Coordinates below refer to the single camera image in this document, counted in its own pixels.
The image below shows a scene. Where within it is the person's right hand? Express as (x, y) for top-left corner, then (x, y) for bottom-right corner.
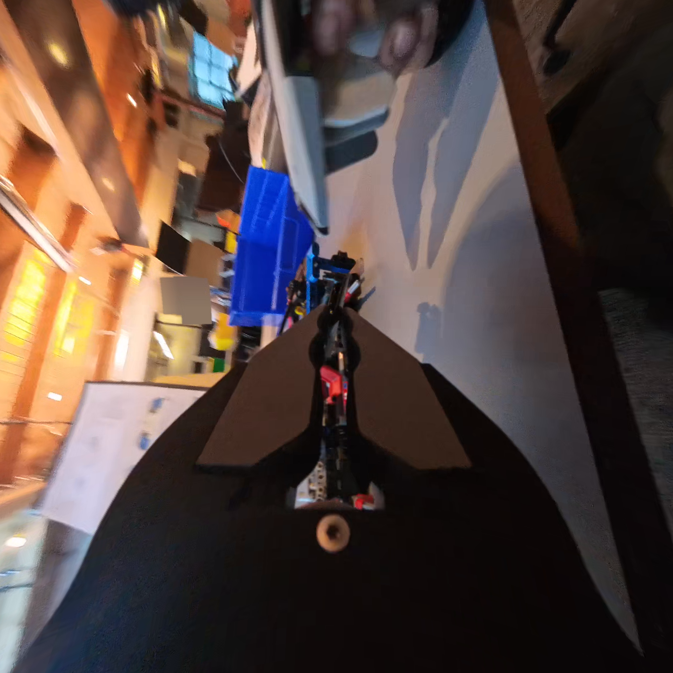
(310, 0), (441, 75)

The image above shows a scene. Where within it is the black office chair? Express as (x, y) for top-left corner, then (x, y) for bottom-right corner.
(542, 0), (582, 74)

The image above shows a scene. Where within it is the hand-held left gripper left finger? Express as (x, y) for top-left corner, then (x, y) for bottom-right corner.
(196, 305), (331, 470)

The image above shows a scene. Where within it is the grey desk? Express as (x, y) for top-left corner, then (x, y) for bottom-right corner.
(247, 0), (673, 673)

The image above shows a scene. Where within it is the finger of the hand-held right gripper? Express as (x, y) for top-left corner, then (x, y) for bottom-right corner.
(285, 79), (331, 236)

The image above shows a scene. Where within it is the printed instruction sheet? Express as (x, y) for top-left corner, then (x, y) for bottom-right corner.
(42, 381), (207, 534)

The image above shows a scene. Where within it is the toy brick car model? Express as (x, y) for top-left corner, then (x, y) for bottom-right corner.
(278, 242), (387, 512)

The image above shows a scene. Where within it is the yellow box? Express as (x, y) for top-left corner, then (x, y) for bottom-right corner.
(208, 313), (240, 350)

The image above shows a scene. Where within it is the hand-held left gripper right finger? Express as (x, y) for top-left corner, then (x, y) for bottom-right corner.
(341, 307), (473, 470)

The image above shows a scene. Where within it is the blue plastic bin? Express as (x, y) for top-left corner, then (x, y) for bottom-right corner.
(229, 165), (316, 327)

